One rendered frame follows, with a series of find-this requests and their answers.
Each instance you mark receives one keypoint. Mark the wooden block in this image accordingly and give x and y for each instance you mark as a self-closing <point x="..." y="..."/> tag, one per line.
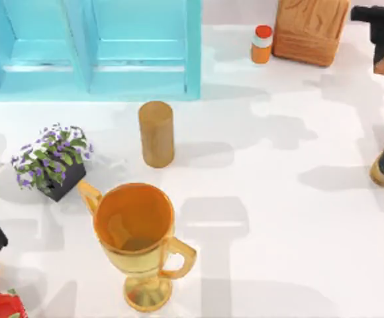
<point x="308" y="33"/>

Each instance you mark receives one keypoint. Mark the orange bottle with red cap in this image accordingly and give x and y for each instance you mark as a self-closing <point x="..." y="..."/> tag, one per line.
<point x="261" y="49"/>

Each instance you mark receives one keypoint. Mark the wooden cylinder cup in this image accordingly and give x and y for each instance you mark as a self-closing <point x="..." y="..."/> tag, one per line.
<point x="156" y="136"/>

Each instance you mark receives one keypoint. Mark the light blue rack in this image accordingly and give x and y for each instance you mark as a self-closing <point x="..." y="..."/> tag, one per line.
<point x="139" y="49"/>

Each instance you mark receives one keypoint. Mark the gold trophy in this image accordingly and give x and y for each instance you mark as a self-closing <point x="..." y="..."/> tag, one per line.
<point x="134" y="225"/>

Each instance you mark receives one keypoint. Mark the purple flower plant black pot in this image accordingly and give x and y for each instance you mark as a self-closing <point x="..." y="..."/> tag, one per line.
<point x="51" y="159"/>

